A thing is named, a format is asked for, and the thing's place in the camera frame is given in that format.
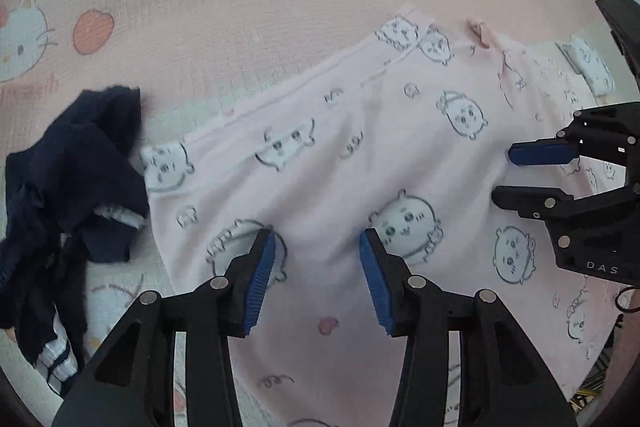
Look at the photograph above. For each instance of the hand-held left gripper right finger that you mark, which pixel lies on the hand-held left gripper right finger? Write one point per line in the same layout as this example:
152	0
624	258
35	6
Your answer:
377	287

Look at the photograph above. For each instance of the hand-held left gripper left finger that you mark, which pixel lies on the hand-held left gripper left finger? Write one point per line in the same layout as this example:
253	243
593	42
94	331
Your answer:
262	277

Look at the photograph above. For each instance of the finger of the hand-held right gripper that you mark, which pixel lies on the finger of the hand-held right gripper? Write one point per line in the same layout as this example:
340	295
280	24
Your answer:
542	153
525	199

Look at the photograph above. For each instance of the pink cartoon print pants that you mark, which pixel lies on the pink cartoon print pants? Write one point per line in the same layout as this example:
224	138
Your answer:
325	167

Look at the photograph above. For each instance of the small folded white printed cloth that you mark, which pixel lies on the small folded white printed cloth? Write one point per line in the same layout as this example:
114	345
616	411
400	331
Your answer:
587	64

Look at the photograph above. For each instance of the navy white-striped shorts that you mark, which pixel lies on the navy white-striped shorts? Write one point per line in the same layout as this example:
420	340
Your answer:
60	167

